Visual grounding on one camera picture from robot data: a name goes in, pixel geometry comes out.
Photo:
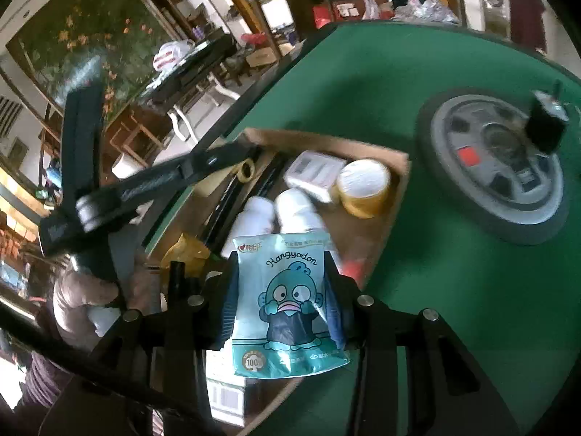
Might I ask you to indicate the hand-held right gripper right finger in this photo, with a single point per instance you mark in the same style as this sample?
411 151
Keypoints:
336 313

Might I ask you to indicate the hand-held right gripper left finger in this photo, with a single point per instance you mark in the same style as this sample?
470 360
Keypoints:
229 302

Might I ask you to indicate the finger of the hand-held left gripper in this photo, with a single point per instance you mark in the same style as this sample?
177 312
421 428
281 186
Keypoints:
81 122
204 161

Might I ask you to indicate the cream tape roll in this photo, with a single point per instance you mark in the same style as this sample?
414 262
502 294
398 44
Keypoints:
240 173

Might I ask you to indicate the black marker with purple cap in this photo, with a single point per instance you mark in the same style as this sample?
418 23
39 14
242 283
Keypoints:
227 204

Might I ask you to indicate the cartoon tissue pack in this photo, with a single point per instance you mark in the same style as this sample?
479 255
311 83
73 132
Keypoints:
286 281

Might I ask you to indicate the yellow cracker packet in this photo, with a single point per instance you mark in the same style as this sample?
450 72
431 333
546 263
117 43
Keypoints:
186 250

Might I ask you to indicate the white bottle with printed label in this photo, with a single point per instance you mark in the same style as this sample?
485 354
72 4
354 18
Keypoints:
256 222

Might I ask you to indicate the cardboard box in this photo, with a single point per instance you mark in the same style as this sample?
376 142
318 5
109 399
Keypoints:
358 234

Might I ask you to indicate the blue and white medicine box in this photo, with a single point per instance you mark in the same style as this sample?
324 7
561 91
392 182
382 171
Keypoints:
224 395

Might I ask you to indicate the large white pill bottle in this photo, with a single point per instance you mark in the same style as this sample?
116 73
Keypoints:
297 213

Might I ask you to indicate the small grey and white box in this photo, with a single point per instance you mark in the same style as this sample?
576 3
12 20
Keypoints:
313 172

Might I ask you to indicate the yellow jar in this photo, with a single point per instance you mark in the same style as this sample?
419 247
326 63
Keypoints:
363 190

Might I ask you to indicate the person's left hand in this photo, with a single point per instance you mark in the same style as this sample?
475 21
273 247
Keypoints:
72 299

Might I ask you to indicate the black table with white legs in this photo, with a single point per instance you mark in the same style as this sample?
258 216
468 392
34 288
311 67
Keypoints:
195 66

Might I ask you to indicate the white bag with red stripes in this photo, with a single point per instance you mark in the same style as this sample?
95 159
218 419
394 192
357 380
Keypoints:
172 53

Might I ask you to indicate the pile of plastic bags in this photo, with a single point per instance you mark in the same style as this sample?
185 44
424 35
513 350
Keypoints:
422 4

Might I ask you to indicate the black motor block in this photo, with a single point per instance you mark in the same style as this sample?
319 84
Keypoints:
544 129

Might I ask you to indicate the maroon cloth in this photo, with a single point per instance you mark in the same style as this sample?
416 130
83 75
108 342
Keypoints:
526 9

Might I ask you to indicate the wall painting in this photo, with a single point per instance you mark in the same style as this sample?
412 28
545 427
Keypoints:
77 41

